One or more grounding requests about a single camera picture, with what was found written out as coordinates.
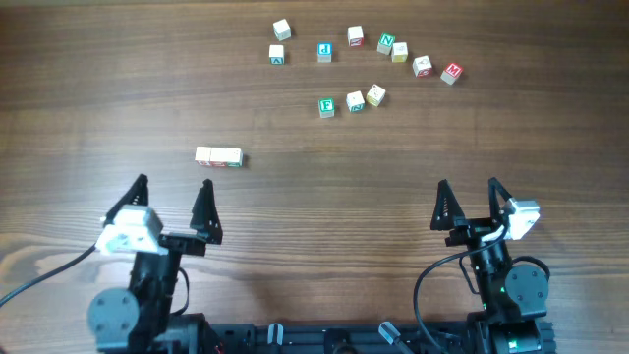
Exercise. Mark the yellow V block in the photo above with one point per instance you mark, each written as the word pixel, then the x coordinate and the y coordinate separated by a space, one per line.
pixel 375 95

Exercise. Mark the plain white block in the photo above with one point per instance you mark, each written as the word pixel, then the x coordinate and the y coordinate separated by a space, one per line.
pixel 282 29

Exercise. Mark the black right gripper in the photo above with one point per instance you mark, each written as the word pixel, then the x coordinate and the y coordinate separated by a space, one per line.
pixel 441 222

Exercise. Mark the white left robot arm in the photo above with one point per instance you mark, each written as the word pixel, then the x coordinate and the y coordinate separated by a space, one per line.
pixel 138 318

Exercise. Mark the red block with drawing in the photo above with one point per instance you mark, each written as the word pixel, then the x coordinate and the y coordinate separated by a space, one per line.
pixel 219 156

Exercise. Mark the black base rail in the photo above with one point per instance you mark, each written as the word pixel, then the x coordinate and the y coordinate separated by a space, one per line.
pixel 449 337

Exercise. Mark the red X block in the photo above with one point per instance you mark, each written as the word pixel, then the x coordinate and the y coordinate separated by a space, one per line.
pixel 355 36

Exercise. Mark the green side white block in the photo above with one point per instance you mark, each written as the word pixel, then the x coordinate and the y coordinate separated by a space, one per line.
pixel 355 101

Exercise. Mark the green N block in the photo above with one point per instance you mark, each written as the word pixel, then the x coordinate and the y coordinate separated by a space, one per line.
pixel 385 43

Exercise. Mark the red G block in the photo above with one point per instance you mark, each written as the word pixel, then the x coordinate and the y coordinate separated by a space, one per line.
pixel 203 156

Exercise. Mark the green V block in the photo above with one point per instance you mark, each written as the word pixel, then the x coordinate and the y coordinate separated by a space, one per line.
pixel 276 54

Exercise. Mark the red Q block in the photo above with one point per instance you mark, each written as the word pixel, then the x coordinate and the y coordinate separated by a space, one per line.
pixel 422 66

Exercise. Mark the blue P block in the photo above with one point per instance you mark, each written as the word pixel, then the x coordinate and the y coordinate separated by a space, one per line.
pixel 324 52

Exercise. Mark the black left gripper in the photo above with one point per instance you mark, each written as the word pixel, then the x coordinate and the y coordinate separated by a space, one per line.
pixel 202 222

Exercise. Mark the green Z block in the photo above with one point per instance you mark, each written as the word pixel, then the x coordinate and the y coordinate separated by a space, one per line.
pixel 234 157

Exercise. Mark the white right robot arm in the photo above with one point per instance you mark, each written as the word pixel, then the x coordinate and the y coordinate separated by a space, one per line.
pixel 513 290

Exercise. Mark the red M block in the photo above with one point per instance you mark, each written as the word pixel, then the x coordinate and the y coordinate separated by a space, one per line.
pixel 452 73

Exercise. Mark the green F block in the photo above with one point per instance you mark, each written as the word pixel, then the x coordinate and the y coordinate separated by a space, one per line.
pixel 326 107

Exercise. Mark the yellow side block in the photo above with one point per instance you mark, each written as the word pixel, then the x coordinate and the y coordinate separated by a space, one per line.
pixel 399 53

